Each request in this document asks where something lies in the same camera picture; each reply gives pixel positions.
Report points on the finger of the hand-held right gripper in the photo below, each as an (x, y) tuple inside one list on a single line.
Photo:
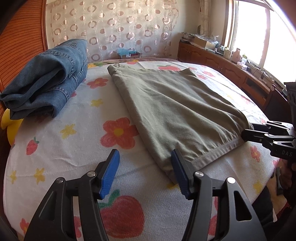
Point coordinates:
[(256, 136), (272, 127)]

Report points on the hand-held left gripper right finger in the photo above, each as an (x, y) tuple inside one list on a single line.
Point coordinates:
[(181, 177)]

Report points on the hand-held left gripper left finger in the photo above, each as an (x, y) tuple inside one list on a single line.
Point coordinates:
[(108, 176)]

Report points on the khaki short pants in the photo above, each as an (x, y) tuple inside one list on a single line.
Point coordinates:
[(175, 109)]

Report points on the person's right hand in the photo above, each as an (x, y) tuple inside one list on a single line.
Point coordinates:
[(291, 180)]

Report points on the bed with white floral sheet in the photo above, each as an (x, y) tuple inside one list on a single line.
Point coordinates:
[(69, 150)]

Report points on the white tissue box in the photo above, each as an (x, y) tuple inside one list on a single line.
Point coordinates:
[(244, 65)]

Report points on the pink bottle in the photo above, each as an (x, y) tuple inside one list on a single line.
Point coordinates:
[(237, 55)]

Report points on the long wooden cabinet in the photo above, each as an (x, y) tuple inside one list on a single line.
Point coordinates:
[(219, 62)]

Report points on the white jar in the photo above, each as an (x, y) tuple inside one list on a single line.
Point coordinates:
[(227, 55)]

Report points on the wooden framed window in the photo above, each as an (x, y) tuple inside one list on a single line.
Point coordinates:
[(261, 34)]

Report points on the open cardboard box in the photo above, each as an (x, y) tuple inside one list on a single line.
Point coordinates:
[(203, 42)]

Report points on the yellow plush toy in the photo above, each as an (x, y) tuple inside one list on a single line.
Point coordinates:
[(10, 125)]

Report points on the colourful flower blanket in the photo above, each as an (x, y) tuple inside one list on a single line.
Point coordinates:
[(99, 64)]

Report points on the folded blue jeans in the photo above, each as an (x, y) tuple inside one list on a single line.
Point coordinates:
[(48, 76)]

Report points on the stack of small boxes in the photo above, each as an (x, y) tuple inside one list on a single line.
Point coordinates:
[(186, 37)]

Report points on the cardboard box with blue cloth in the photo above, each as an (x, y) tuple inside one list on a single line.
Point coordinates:
[(128, 53)]

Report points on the patterned window curtain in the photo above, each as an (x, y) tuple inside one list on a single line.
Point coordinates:
[(205, 16)]

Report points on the sheer curtain with circles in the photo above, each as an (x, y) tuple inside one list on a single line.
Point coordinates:
[(111, 25)]

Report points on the wooden slatted wardrobe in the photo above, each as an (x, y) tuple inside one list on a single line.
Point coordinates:
[(20, 34)]

